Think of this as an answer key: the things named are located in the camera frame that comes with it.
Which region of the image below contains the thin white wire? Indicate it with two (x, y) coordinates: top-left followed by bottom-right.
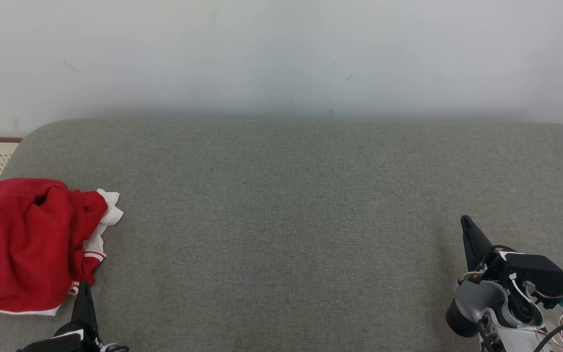
(508, 273), (537, 307)

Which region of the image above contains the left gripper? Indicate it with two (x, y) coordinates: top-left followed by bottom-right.
(53, 282), (129, 352)

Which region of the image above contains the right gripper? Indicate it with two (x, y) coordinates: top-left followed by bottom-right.
(458, 215), (513, 285)

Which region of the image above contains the red shorts white hem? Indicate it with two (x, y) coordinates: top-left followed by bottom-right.
(0, 178), (87, 316)

